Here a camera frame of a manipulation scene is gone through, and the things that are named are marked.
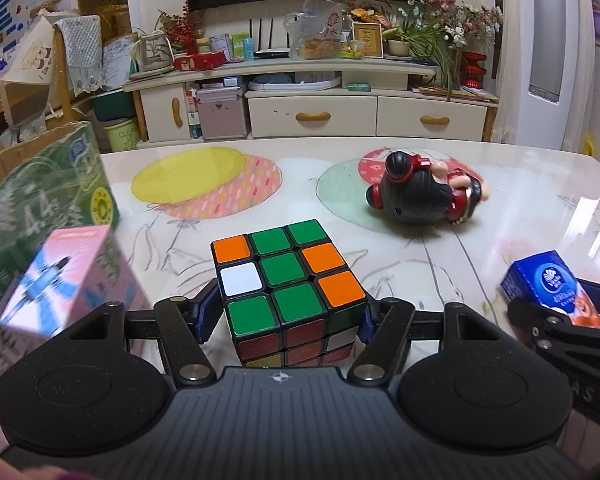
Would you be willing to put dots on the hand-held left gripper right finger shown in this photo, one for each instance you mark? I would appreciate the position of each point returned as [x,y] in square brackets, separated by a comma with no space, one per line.
[370,322]

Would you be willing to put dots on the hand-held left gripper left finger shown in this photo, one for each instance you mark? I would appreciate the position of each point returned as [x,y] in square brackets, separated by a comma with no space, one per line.
[206,310]

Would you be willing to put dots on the blue tissue packet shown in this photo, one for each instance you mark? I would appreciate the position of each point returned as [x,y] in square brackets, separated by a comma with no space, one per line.
[540,280]

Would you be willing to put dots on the rubik's cube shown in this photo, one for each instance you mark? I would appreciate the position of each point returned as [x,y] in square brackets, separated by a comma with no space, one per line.
[280,270]

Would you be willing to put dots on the black-haired doll figure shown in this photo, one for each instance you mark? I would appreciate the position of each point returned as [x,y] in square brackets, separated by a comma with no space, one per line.
[410,195]

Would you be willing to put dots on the pink cardboard box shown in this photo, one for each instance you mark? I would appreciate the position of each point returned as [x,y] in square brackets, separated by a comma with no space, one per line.
[70,280]

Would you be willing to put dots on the light green bin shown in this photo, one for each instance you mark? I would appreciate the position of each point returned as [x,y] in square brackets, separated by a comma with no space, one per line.
[122,135]

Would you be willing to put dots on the pink storage box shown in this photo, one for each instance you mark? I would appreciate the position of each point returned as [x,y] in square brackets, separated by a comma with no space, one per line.
[222,115]

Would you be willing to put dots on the green carton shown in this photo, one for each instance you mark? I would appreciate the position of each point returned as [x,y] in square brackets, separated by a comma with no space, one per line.
[40,200]

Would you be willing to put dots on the cream tv cabinet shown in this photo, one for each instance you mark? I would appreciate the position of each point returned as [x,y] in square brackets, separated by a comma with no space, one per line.
[350,115]

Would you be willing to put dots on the dark green box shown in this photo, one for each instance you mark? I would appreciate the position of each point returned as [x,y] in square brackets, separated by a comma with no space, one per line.
[112,105]

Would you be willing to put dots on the small green box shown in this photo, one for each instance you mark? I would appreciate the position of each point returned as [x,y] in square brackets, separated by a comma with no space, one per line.
[359,86]

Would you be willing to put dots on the brown cardboard box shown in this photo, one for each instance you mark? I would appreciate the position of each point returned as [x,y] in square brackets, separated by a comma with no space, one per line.
[10,157]

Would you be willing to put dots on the red gift box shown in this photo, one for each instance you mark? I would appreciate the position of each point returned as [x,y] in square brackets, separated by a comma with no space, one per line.
[200,61]

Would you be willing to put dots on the wooden chair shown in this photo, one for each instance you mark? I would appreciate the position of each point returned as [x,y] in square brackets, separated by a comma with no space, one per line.
[64,105]

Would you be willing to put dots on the red lantern stand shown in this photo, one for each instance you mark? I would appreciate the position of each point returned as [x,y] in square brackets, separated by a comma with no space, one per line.
[473,67]

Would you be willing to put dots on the framed certificate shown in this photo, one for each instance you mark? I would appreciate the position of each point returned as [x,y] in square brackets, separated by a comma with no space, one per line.
[117,60]

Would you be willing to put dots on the black wifi router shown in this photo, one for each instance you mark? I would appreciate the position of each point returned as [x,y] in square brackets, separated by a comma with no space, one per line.
[272,53]

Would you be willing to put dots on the white tower air conditioner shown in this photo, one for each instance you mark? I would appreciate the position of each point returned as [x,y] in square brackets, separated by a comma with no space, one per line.
[545,35]

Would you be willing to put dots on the green potted plant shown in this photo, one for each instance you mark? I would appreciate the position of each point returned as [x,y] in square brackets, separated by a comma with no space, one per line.
[399,47]

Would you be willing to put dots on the red berry branches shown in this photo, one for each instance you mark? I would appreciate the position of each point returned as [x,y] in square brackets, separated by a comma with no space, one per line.
[180,30]

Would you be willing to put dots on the grey lace cloth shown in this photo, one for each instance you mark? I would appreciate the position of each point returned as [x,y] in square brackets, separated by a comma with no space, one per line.
[82,55]

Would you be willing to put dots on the clear plastic bag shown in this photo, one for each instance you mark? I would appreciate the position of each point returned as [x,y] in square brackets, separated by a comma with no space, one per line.
[315,30]

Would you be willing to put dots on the beige tote bag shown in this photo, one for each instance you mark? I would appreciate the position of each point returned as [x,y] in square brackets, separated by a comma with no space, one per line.
[30,65]

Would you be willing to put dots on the pink and white flower bouquet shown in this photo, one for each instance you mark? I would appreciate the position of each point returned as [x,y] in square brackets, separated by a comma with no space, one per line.
[470,20]

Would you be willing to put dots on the wooden picture frame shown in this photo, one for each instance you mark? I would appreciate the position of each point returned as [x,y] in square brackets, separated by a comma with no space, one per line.
[367,40]

